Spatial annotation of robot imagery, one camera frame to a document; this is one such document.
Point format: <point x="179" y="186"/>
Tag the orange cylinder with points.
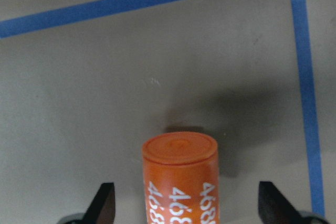
<point x="180" y="176"/>

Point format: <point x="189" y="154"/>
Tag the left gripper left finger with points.
<point x="102" y="207"/>

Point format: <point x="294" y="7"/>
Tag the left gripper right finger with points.
<point x="273" y="207"/>

